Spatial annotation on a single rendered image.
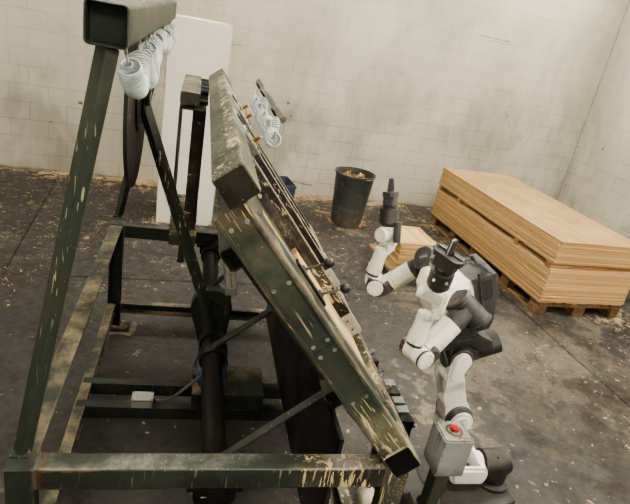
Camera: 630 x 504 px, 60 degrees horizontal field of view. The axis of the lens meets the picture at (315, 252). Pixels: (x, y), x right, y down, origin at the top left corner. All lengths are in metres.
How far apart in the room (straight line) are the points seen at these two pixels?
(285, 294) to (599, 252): 4.57
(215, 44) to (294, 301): 4.26
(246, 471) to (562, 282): 4.30
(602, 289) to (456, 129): 3.25
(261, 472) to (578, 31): 7.84
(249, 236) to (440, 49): 6.52
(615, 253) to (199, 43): 4.47
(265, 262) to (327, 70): 5.89
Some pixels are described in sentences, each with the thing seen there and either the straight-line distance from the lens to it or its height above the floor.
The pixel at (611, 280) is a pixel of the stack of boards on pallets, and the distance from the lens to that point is 6.16.
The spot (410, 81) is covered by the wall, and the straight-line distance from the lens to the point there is 7.75.
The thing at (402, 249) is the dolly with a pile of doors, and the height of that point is 0.34.
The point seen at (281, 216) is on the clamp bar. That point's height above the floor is 1.47.
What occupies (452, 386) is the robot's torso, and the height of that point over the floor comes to 0.82.
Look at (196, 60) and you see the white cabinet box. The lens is 5.67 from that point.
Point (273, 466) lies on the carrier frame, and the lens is 2.08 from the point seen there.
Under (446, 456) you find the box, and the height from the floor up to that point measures 0.86.
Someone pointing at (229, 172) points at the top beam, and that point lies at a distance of 1.48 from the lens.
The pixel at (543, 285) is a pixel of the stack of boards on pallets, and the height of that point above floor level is 0.32.
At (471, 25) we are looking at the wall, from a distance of 8.04.
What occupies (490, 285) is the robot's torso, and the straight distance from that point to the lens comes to 2.43.
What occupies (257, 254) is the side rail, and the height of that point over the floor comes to 1.61.
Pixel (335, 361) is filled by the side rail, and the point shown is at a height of 1.26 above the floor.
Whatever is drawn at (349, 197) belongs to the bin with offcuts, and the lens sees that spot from 6.61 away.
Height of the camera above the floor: 2.24
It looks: 23 degrees down
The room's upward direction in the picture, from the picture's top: 11 degrees clockwise
